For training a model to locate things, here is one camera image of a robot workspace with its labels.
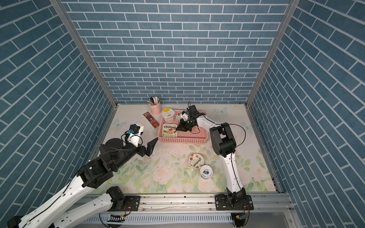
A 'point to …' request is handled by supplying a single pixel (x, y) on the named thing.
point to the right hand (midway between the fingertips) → (177, 129)
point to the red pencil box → (155, 124)
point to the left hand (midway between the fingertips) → (153, 135)
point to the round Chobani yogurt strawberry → (196, 161)
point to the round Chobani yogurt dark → (178, 117)
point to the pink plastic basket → (196, 135)
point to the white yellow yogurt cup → (168, 114)
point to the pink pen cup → (156, 110)
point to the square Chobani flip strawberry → (169, 130)
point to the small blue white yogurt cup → (206, 172)
